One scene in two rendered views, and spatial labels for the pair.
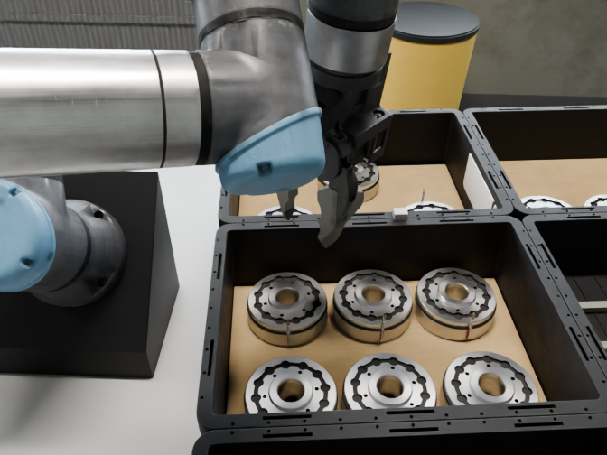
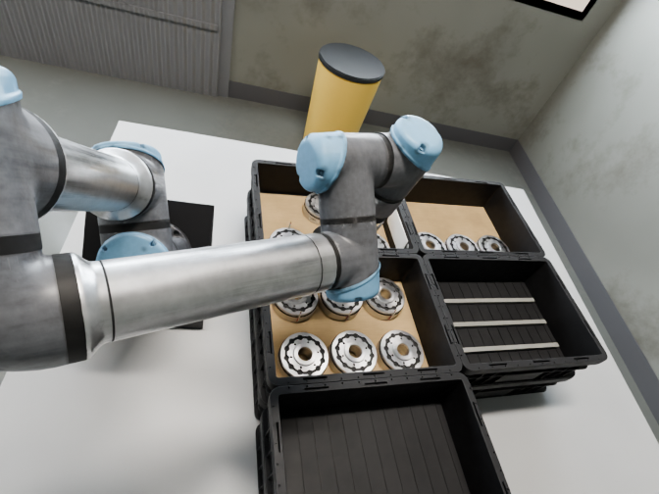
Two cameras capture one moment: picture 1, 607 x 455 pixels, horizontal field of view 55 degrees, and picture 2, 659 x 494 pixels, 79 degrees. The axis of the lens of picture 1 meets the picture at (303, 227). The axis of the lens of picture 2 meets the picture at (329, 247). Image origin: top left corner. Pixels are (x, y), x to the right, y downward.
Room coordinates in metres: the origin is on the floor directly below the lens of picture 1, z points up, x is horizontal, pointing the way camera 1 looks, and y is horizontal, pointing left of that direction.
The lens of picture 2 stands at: (0.05, 0.20, 1.62)
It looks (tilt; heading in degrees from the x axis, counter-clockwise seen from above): 48 degrees down; 336
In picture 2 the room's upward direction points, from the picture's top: 23 degrees clockwise
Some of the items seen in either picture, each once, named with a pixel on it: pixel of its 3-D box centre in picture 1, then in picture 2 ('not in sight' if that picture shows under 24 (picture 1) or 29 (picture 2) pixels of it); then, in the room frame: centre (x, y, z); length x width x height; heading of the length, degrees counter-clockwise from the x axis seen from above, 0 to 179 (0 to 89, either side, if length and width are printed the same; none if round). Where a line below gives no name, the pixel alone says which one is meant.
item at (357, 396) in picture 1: (389, 390); (354, 352); (0.39, -0.10, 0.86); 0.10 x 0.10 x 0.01
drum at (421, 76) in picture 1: (417, 92); (337, 108); (2.24, -0.48, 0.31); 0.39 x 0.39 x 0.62
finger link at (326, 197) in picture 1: (344, 208); not in sight; (0.49, -0.04, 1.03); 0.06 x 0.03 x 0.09; 138
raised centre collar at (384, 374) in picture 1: (389, 387); (355, 351); (0.39, -0.10, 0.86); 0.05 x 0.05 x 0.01
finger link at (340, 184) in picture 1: (334, 182); not in sight; (0.48, -0.03, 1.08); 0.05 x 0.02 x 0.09; 48
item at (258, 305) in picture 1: (286, 300); (295, 295); (0.52, 0.02, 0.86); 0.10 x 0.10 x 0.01
